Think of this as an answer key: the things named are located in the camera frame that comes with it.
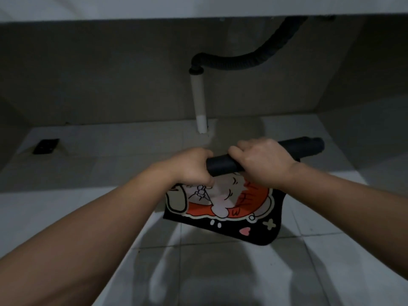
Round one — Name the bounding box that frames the person's left hand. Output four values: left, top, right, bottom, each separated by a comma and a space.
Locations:
158, 147, 215, 188

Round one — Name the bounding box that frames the person's right hand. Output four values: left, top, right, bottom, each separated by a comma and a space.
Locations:
227, 138, 298, 190

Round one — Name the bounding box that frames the black cartoon print floor mat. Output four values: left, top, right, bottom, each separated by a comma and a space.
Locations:
163, 136, 325, 247

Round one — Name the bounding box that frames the person's right forearm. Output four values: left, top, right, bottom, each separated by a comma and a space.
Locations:
285, 162, 408, 284

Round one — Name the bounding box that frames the person's left forearm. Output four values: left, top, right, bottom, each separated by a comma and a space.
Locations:
0, 162, 179, 306

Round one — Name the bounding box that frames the white drain pipe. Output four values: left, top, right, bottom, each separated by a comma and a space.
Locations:
189, 67, 208, 134

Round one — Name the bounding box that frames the black floor drain cover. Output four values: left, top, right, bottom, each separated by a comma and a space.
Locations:
33, 139, 60, 154

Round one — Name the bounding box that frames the black corrugated drain hose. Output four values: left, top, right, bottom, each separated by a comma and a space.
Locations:
190, 16, 309, 71

